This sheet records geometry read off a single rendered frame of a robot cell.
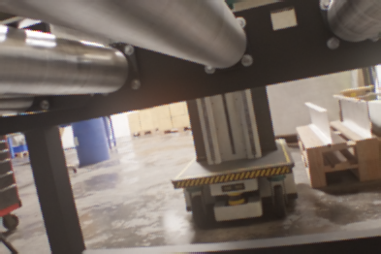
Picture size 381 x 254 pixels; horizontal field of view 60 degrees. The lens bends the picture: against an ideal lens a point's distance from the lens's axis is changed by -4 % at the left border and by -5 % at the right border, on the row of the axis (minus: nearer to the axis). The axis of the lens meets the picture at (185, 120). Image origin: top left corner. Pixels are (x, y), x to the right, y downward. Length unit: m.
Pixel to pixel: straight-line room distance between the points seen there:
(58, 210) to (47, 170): 0.13
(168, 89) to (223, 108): 1.33
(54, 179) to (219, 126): 1.37
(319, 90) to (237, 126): 2.03
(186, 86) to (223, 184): 1.12
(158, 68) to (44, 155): 0.43
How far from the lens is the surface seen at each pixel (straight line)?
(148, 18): 0.27
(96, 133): 6.18
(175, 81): 0.90
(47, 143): 1.08
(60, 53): 0.63
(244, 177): 1.90
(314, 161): 2.46
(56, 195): 1.09
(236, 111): 2.21
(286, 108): 4.26
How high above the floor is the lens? 0.74
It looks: 3 degrees down
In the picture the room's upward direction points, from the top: 11 degrees counter-clockwise
